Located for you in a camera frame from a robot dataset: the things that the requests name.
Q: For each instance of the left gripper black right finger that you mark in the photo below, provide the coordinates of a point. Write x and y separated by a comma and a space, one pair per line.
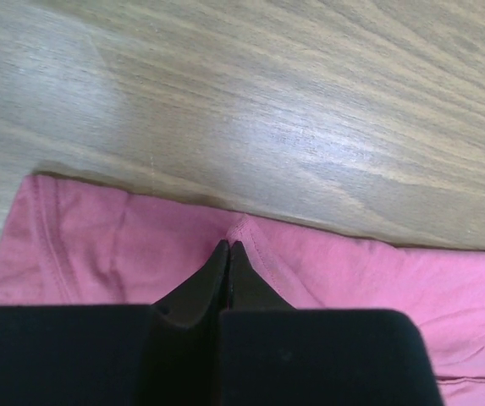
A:
273, 354

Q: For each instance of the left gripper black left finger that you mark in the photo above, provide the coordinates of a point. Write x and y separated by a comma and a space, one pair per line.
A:
129, 354

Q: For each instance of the pink t-shirt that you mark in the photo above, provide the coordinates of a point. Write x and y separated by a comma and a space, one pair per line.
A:
67, 242

